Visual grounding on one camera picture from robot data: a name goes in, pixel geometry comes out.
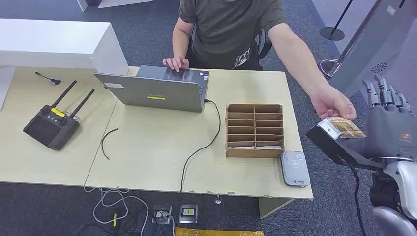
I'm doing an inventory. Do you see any grey laptop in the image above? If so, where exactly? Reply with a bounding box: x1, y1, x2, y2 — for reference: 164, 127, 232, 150
94, 65, 210, 113

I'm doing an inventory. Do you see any thin white plug cable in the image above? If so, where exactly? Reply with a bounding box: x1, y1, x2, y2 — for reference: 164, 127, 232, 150
156, 211, 176, 236

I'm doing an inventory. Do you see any person's right hand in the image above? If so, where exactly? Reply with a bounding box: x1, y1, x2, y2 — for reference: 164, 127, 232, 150
162, 57, 190, 73

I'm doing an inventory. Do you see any floor socket with yellow label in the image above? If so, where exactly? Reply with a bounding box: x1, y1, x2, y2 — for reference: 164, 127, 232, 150
179, 204, 199, 224

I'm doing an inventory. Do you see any grey card reader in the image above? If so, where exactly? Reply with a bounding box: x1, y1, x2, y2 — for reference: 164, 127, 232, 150
280, 150, 311, 188

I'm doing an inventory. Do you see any gold ID card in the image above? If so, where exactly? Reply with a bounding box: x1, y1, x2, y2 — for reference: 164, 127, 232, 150
326, 117, 367, 140

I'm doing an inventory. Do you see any black stanchion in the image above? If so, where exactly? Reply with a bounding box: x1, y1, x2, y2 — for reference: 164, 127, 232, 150
319, 0, 354, 42

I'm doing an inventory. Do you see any person's left hand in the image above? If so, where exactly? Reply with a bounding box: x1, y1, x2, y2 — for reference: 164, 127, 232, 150
309, 85, 357, 121

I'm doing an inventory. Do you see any black office chair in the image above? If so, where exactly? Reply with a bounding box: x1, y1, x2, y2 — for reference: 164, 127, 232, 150
254, 29, 273, 61

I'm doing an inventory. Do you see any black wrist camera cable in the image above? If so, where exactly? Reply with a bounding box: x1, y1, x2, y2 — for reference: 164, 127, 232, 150
340, 158, 369, 236

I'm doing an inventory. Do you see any wooden desk side panel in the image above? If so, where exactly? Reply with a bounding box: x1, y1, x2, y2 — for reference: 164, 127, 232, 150
258, 197, 296, 219

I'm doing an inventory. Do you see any black remote controller with antennas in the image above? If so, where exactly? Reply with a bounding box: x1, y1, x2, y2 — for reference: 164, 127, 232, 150
23, 80, 96, 151

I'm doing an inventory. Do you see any chrome stanchion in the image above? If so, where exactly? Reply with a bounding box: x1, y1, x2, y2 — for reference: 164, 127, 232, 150
318, 0, 383, 80

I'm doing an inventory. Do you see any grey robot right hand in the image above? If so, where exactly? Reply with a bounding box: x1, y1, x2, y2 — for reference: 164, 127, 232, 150
338, 74, 417, 162

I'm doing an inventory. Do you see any small black desk microphone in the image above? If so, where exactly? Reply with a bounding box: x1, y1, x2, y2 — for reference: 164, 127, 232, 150
34, 71, 62, 87

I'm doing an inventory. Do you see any white furniture base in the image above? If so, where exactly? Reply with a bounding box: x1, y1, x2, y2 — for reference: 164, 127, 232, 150
76, 0, 153, 12

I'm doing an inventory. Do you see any white desk shelf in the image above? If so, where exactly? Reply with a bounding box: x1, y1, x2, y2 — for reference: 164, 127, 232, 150
0, 18, 130, 111

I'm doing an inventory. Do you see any wooden card organizer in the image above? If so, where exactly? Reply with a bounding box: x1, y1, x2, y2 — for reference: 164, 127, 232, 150
225, 104, 285, 159

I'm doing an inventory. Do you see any person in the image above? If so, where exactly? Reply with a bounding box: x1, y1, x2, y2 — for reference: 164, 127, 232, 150
162, 0, 357, 121

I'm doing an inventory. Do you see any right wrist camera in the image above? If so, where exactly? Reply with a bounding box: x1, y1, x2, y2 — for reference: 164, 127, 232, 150
305, 118, 385, 171

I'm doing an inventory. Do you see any short black cable piece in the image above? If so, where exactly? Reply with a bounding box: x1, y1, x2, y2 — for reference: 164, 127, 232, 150
100, 128, 119, 161

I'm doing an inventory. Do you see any grey kiosk stand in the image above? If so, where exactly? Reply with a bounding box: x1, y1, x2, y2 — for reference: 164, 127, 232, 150
329, 0, 417, 98

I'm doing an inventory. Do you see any black laptop power cable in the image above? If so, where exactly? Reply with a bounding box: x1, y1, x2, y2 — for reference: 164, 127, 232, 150
179, 99, 221, 193

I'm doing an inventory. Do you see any white floor cable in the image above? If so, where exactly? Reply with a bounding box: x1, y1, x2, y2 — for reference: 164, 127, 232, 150
84, 187, 150, 236

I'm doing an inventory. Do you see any yellow floor mat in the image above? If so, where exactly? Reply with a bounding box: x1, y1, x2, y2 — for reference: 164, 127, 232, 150
174, 227, 265, 236

